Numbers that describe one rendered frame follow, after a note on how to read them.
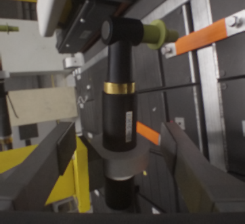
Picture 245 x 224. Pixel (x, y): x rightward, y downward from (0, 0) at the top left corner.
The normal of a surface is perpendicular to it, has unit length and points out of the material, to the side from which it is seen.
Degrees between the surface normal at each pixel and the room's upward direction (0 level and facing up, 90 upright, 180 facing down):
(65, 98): 90
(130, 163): 79
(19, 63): 90
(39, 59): 90
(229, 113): 0
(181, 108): 0
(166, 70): 0
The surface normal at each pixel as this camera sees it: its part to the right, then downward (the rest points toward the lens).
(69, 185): 0.50, 0.22
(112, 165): -0.19, 0.25
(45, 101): 0.48, -0.04
